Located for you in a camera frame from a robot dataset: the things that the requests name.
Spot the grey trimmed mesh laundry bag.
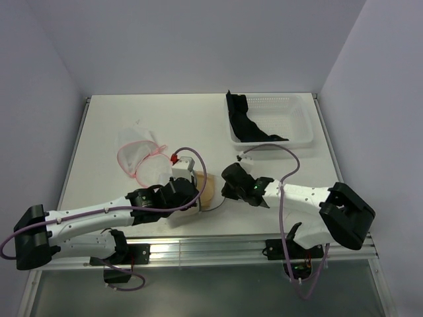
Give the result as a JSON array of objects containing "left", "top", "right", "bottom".
[{"left": 167, "top": 175, "right": 225, "bottom": 229}]

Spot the beige bra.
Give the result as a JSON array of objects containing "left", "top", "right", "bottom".
[{"left": 194, "top": 171, "right": 215, "bottom": 208}]

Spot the black bra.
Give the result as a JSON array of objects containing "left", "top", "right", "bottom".
[{"left": 225, "top": 90, "right": 289, "bottom": 143}]

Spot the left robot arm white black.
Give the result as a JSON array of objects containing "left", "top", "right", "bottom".
[{"left": 13, "top": 178, "right": 199, "bottom": 271}]

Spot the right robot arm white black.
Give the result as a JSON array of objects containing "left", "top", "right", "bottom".
[{"left": 221, "top": 162, "right": 375, "bottom": 258}]

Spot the pink trimmed mesh laundry bag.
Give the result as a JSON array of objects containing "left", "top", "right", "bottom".
[{"left": 115, "top": 125, "right": 171, "bottom": 188}]

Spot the white perforated plastic basket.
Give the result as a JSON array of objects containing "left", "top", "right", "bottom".
[{"left": 223, "top": 92, "right": 314, "bottom": 151}]

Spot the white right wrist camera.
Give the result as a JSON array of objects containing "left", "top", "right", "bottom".
[{"left": 236, "top": 153, "right": 254, "bottom": 174}]

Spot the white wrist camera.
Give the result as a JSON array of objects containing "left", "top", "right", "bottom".
[
  {"left": 171, "top": 157, "right": 195, "bottom": 183},
  {"left": 236, "top": 153, "right": 254, "bottom": 174}
]

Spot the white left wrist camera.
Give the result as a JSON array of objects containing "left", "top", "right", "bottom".
[{"left": 171, "top": 157, "right": 195, "bottom": 183}]

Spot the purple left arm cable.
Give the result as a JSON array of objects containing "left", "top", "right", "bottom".
[{"left": 0, "top": 147, "right": 208, "bottom": 260}]

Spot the aluminium frame rail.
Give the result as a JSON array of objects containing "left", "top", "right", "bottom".
[{"left": 35, "top": 234, "right": 379, "bottom": 271}]

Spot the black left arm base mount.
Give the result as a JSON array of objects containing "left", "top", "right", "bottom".
[{"left": 89, "top": 244, "right": 150, "bottom": 291}]

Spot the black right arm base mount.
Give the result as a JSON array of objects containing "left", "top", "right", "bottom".
[{"left": 262, "top": 239, "right": 325, "bottom": 279}]

